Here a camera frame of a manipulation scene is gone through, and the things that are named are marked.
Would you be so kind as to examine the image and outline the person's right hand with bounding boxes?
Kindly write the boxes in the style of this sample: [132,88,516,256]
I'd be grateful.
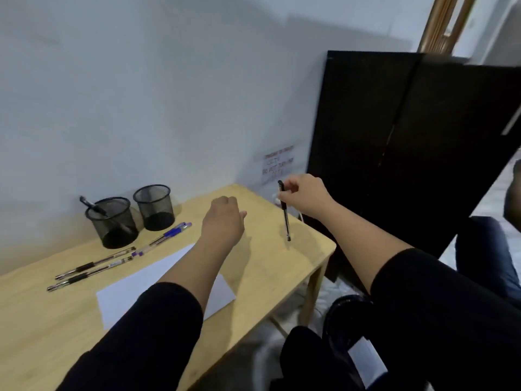
[277,174,337,219]

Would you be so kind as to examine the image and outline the person's left hand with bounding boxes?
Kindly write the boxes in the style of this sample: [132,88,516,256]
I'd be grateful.
[199,196,247,251]

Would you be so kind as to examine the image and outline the black ballpoint pen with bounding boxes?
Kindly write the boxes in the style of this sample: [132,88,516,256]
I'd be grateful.
[278,180,292,242]

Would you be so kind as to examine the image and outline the person's left forearm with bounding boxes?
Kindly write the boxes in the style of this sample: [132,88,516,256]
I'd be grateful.
[57,235,241,391]

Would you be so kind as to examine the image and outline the person's right forearm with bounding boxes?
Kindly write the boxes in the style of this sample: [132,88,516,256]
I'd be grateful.
[317,199,521,391]

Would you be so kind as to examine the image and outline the white notice with red print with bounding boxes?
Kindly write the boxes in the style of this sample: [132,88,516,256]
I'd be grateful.
[260,145,296,184]

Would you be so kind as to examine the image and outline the light wooden table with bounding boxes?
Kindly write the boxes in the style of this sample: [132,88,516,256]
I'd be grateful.
[0,183,338,391]

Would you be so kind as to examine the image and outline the clear pen with blue cap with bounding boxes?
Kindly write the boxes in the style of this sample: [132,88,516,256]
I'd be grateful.
[148,222,186,246]
[131,223,192,257]

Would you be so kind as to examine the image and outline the black mesh pen cup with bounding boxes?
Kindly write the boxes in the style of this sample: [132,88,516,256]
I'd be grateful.
[85,197,139,250]
[133,184,176,232]

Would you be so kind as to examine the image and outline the white paper sheet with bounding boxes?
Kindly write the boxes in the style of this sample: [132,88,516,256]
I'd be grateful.
[96,243,237,331]

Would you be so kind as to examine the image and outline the black folding panel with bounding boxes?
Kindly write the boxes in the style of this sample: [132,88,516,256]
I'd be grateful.
[304,50,521,295]

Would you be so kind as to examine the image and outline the black bag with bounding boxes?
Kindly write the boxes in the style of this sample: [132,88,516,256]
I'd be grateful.
[323,295,377,377]

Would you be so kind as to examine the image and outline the black capped pen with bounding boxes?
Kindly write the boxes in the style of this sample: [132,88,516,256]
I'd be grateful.
[79,195,109,218]

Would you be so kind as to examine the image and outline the clear pen with black grip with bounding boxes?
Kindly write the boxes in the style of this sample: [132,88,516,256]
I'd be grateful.
[46,256,134,293]
[55,247,136,280]

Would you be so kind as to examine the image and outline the person's black trouser leg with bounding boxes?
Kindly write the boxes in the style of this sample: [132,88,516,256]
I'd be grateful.
[269,326,367,391]

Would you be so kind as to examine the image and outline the white label card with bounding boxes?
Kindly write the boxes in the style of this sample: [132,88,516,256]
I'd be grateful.
[348,336,388,389]

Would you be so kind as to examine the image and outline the wooden door frame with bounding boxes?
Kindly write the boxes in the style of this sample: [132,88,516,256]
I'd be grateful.
[417,0,479,56]

